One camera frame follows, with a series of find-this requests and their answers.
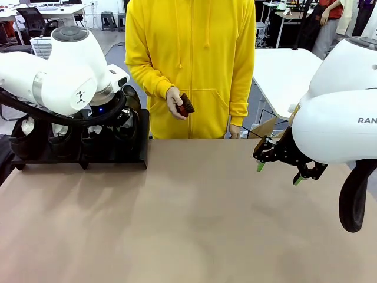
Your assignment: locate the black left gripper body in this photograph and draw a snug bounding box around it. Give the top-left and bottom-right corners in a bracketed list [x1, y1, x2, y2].
[113, 106, 138, 130]

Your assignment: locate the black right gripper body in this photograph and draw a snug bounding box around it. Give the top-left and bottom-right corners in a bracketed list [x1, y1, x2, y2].
[272, 134, 316, 169]

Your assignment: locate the black leather dress shoe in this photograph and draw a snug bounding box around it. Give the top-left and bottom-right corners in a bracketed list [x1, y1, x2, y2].
[80, 123, 110, 154]
[113, 84, 143, 150]
[47, 117, 74, 154]
[9, 114, 47, 159]

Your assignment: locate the brown wooden shoe brush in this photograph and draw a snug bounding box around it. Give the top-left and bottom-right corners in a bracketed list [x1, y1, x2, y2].
[176, 93, 196, 119]

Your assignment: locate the person's right forearm yellow sleeve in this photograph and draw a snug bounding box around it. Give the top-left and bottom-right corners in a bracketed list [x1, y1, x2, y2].
[125, 55, 177, 98]

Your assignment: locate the person's left forearm yellow sleeve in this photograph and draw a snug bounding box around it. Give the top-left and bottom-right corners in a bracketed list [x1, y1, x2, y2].
[229, 58, 256, 127]

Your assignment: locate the black metal shoe stand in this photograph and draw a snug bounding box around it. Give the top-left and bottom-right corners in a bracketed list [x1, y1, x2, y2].
[11, 108, 89, 171]
[78, 108, 150, 171]

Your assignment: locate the person's left hand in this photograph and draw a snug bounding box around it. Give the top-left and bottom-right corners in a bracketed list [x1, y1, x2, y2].
[229, 123, 243, 139]

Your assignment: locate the person's right hand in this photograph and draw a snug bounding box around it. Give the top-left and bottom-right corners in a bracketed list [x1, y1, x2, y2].
[165, 86, 188, 121]

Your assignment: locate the brown cardboard piece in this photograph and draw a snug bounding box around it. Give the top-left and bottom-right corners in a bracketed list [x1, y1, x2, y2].
[250, 103, 301, 141]

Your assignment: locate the person in yellow hoodie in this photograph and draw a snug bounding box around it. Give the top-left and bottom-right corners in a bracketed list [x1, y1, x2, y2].
[124, 0, 256, 140]

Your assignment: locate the white air purifier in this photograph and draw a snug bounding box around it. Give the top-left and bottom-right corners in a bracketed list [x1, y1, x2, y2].
[30, 35, 54, 61]

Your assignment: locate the white office desk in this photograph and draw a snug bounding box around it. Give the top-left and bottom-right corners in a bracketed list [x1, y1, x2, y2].
[0, 4, 95, 54]

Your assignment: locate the black fabric item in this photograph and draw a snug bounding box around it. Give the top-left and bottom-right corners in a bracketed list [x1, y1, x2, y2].
[0, 134, 14, 181]

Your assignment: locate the black mesh office chair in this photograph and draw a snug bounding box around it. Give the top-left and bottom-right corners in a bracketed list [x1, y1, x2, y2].
[16, 7, 59, 38]

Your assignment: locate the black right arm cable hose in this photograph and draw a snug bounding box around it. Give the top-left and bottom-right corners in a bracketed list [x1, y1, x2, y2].
[338, 158, 377, 233]

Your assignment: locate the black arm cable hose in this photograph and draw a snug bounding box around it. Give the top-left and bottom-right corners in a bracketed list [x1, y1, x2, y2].
[338, 158, 377, 233]
[0, 88, 128, 128]

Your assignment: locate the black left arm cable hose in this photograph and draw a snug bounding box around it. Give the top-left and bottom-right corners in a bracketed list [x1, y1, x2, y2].
[0, 88, 128, 128]

